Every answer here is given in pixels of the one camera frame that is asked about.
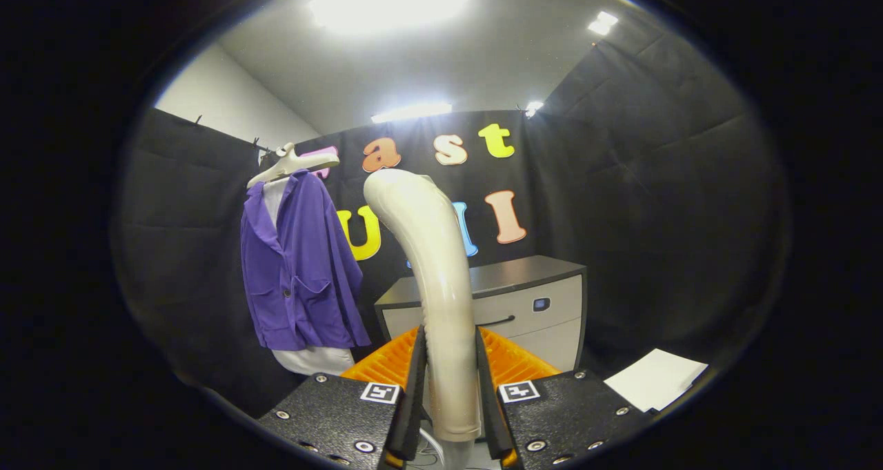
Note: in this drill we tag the white clothes hanger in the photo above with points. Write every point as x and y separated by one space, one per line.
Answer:
293 163

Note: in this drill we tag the grey cabinet with dark top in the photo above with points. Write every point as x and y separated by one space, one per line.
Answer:
531 290

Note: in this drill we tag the white paper sheet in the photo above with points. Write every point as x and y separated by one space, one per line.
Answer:
655 380

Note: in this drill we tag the white garment steamer head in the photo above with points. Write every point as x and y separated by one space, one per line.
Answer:
431 263

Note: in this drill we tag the long ceiling light strip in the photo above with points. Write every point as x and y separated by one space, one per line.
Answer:
411 112

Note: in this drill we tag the white inner shirt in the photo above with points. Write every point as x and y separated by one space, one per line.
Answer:
314 359

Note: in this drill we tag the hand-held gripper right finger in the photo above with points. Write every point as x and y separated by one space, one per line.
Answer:
488 401

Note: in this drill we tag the purple jacket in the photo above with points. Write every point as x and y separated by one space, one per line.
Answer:
303 284

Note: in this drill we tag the small square ceiling light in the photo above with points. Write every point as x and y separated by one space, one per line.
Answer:
603 23

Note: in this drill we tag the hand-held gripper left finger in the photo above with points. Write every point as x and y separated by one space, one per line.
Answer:
412 394

